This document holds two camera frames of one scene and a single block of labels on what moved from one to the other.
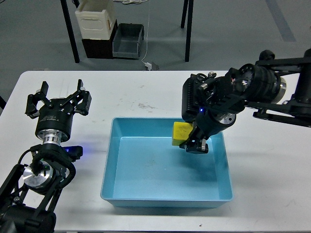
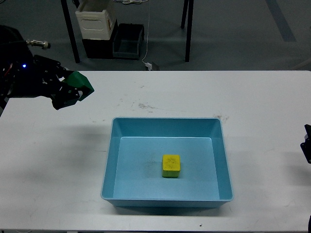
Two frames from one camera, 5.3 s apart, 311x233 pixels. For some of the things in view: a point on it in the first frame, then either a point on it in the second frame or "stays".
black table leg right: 189,26 stays
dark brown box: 100,48 stays
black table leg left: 71,29 stays
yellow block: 181,131 to 171,165
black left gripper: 55,118 to 35,77
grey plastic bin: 126,43 stays
